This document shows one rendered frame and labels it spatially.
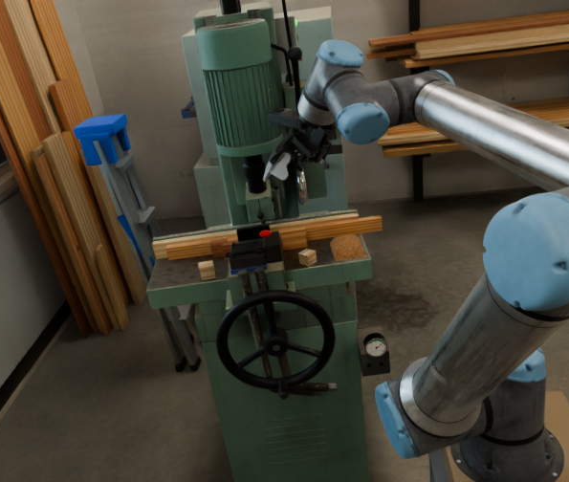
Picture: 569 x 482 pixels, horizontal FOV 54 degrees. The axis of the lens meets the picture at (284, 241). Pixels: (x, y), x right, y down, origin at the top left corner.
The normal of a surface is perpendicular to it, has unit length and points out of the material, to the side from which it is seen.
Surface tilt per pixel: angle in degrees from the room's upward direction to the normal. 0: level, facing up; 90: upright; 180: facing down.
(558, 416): 4
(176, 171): 90
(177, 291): 90
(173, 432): 0
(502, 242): 84
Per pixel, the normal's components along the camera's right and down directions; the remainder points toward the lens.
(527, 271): -0.94, 0.18
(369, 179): -0.07, 0.46
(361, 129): 0.23, 0.82
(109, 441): -0.13, -0.89
